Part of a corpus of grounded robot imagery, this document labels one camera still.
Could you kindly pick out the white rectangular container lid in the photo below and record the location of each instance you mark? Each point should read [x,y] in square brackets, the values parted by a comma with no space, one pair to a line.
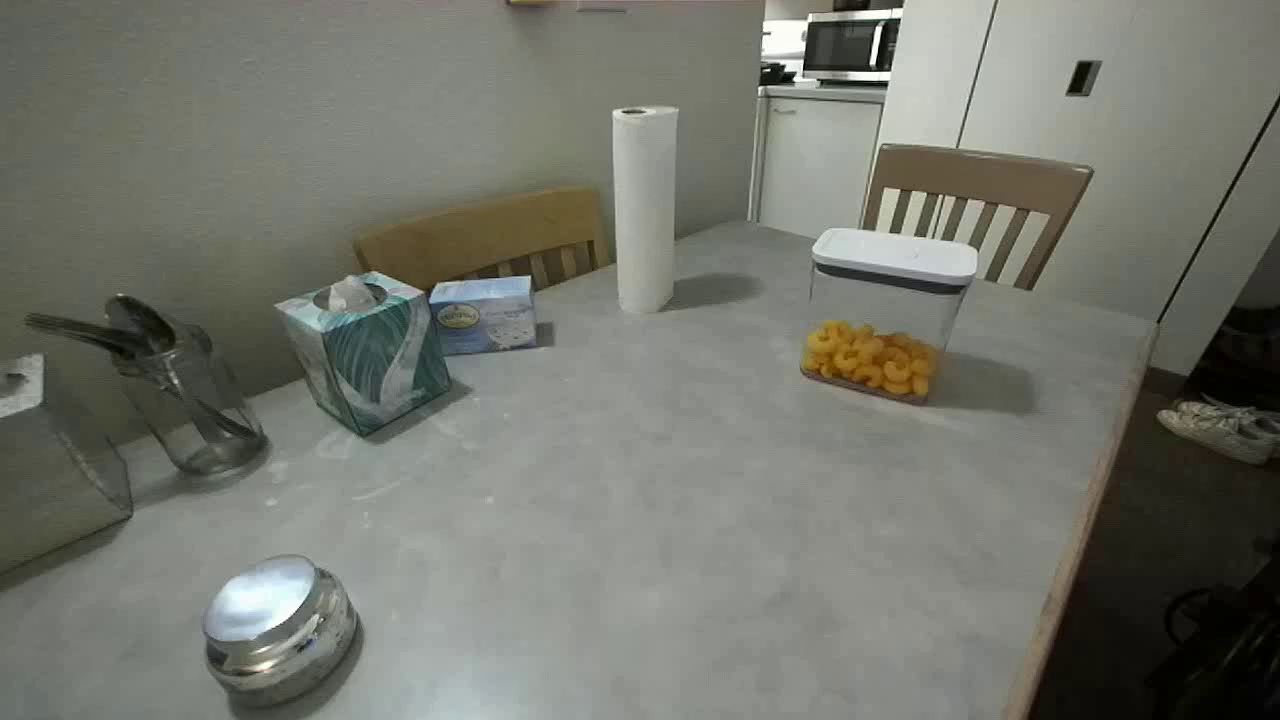
[894,252]

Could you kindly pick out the clear plastic food container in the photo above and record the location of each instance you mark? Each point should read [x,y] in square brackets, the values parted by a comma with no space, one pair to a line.
[886,306]

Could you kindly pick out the round silver metal lid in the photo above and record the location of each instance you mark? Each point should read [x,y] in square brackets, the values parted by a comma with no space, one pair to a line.
[278,625]

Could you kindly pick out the white paper towel roll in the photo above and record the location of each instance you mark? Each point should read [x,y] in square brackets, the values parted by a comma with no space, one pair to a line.
[647,205]

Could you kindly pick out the blue flat tissue box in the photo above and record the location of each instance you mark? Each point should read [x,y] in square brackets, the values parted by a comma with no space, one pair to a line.
[482,317]

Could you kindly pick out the orange snack pieces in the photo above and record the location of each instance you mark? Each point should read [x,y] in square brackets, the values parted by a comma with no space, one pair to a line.
[869,359]

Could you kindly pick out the teal cube tissue box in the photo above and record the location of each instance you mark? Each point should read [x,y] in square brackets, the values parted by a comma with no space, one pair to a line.
[366,354]

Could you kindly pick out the black microwave oven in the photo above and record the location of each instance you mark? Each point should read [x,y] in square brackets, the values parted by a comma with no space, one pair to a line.
[844,44]

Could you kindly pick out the wooden slat-back chair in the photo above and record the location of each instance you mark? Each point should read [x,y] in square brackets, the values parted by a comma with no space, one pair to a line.
[981,173]

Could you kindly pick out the clear glass utensil jar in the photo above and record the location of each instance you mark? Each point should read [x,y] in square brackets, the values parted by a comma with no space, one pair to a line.
[194,406]

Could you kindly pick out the metal spoon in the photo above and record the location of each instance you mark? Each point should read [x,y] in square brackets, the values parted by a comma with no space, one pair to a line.
[142,320]

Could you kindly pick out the white sneaker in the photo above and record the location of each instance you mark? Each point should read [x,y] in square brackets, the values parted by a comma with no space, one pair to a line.
[1223,429]

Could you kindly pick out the clear acrylic box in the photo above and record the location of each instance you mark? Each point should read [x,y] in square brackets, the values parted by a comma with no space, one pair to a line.
[47,482]

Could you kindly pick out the black wall switch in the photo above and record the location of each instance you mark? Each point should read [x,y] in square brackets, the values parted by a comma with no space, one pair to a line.
[1085,78]

